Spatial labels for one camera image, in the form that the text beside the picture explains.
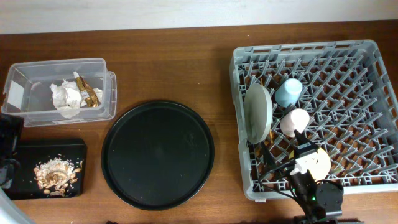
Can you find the black rectangular tray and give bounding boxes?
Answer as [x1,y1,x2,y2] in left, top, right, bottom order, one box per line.
[4,139,86,200]

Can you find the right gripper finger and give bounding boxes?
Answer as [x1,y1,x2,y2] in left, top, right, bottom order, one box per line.
[261,142,275,171]
[294,130,311,148]

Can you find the grey dishwasher rack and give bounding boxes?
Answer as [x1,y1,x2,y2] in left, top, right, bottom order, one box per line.
[229,40,397,202]

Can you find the wooden chopstick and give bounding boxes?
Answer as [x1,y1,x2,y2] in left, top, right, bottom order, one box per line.
[260,78,274,146]

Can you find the clear plastic waste bin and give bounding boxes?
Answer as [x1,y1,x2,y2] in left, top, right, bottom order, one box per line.
[1,58,117,127]

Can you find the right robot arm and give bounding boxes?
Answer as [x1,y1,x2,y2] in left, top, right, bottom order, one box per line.
[259,130,344,223]

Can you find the grey plate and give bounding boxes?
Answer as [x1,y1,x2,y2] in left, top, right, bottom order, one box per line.
[243,83,273,144]

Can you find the food scraps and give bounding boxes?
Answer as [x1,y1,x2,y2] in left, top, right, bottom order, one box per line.
[33,154,83,197]

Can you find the round black serving tray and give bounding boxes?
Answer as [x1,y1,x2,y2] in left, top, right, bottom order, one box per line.
[101,100,215,210]

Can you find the gold foil wrapper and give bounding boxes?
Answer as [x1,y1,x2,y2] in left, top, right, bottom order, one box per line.
[73,72,100,108]

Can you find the white tissue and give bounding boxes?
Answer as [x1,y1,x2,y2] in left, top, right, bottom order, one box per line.
[50,80,87,119]

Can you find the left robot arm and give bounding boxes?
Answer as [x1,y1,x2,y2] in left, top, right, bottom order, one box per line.
[1,113,34,224]

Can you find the light blue cup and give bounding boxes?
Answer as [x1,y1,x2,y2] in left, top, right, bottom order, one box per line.
[275,78,303,108]

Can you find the pink cup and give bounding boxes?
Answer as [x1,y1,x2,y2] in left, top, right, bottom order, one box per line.
[280,108,310,138]

